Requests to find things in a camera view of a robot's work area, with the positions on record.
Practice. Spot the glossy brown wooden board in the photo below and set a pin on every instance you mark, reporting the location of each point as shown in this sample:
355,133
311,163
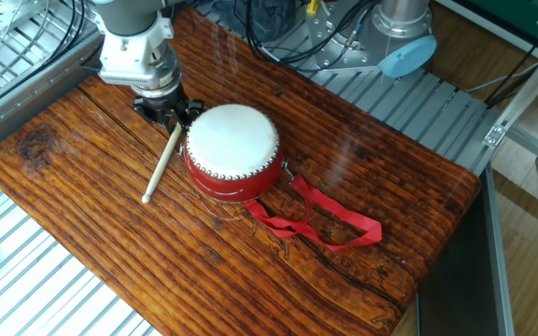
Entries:
110,233

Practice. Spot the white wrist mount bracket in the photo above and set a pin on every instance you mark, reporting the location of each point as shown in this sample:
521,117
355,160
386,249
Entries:
124,65

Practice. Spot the dark blue fuzzy cloth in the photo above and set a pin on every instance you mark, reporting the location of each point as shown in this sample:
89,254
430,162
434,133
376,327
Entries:
231,11

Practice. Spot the dark panel with metal frame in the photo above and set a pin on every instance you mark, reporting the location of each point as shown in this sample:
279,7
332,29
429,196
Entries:
460,280

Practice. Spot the red drum with white head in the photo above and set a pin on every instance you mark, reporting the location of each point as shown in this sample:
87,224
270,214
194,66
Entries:
231,140

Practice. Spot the aluminium frame post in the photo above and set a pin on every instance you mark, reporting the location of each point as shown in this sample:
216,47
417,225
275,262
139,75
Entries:
526,93

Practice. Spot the light wooden drumstick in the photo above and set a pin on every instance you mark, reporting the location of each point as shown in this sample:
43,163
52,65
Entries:
164,158

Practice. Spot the small yellow plastic item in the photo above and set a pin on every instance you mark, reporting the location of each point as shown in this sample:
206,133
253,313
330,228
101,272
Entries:
312,5

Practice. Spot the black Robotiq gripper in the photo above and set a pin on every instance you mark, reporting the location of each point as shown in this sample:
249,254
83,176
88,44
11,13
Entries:
164,105

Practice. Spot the grey aluminium table beam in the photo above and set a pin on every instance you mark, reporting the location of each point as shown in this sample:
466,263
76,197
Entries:
26,98

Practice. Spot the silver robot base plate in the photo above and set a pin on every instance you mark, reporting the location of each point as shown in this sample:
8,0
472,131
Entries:
329,46

